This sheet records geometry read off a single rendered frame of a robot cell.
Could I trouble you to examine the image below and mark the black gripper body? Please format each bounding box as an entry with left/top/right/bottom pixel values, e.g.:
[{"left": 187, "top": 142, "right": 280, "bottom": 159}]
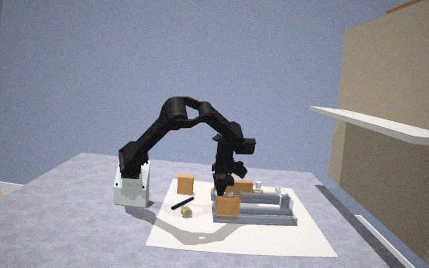
[{"left": 212, "top": 153, "right": 235, "bottom": 186}]

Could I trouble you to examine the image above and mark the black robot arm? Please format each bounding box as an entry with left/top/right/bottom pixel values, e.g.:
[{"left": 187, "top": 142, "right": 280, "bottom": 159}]
[{"left": 119, "top": 97, "right": 256, "bottom": 179}]

